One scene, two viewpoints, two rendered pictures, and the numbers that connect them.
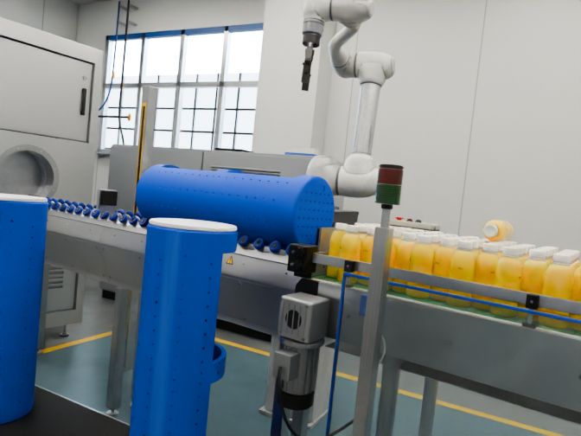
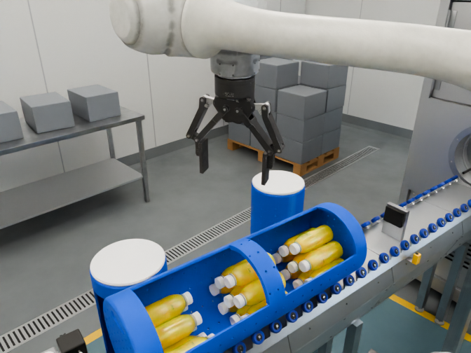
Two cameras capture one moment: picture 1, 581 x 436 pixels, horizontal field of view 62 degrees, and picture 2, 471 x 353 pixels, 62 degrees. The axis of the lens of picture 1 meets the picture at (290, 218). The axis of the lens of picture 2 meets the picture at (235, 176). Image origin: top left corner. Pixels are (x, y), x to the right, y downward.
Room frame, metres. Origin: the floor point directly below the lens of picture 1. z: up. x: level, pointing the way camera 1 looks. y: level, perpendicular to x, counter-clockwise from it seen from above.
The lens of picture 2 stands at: (2.30, -0.70, 1.98)
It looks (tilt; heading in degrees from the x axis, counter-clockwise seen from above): 26 degrees down; 109
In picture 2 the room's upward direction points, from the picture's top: straight up
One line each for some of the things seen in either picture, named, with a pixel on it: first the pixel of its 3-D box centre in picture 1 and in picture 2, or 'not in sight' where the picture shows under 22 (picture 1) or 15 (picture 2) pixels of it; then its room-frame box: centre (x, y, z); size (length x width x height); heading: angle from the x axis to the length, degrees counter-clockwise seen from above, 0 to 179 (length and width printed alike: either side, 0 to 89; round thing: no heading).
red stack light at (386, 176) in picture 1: (390, 176); not in sight; (1.23, -0.24, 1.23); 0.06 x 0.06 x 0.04
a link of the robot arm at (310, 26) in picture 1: (312, 29); (235, 58); (2.07, -0.01, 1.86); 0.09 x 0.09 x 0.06
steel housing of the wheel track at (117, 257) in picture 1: (137, 253); (347, 283); (2.34, 0.73, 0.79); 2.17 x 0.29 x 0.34; 55
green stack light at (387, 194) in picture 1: (388, 194); not in sight; (1.23, -0.24, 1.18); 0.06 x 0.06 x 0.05
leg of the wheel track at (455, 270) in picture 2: (41, 304); (451, 285); (2.96, 1.49, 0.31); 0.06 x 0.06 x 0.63; 55
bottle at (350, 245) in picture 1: (349, 255); not in sight; (1.53, -0.20, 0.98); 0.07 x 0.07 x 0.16
